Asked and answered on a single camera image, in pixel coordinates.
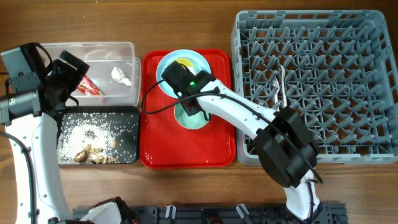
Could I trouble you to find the red strawberry snack wrapper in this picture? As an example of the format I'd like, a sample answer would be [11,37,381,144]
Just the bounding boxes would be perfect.
[77,75,105,103]

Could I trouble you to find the pale green bowl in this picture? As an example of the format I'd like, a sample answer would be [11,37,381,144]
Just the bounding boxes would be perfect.
[174,104,211,130]

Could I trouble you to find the white napkin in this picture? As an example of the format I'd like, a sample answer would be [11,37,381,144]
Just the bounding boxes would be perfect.
[111,67,131,86]

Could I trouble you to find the white plastic spoon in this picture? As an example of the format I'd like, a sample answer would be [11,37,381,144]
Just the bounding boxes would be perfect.
[280,65,287,108]

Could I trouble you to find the white plastic fork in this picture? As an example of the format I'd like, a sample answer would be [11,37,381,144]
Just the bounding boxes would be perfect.
[272,78,280,105]

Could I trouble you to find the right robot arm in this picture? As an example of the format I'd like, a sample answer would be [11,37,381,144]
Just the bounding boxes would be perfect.
[161,62,323,222]

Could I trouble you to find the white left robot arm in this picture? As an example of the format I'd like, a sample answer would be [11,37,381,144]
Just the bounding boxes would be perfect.
[1,42,89,223]

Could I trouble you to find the grey dishwasher rack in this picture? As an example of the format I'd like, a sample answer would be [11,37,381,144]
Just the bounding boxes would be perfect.
[231,10,397,164]

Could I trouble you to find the yellow plastic cup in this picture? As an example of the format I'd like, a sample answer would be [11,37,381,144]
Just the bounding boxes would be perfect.
[175,58,193,69]

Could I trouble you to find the light blue plate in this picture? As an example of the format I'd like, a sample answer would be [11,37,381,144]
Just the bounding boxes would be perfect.
[155,49,211,99]

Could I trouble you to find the clear plastic bin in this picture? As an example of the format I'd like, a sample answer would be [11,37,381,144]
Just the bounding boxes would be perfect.
[42,42,141,106]

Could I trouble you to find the black plastic tray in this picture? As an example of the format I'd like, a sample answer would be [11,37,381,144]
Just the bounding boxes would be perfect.
[55,105,141,166]

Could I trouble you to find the red serving tray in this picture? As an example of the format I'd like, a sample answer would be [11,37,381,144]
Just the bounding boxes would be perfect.
[139,50,236,169]

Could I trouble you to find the spilled rice grains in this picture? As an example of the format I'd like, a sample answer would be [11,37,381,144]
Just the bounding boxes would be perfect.
[57,111,139,164]

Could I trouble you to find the brown food scraps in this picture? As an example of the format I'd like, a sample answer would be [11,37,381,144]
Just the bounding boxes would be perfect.
[73,144,116,164]

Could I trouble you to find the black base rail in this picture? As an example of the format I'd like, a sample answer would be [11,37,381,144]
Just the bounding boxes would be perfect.
[72,202,348,224]

